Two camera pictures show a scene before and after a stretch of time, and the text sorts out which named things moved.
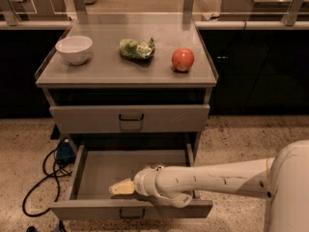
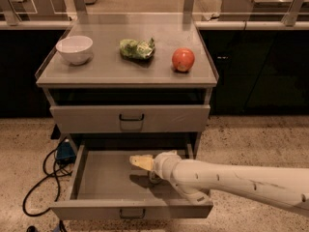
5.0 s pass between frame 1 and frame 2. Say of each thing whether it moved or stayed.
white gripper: moved
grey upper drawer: stayed
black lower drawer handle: stayed
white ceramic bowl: stayed
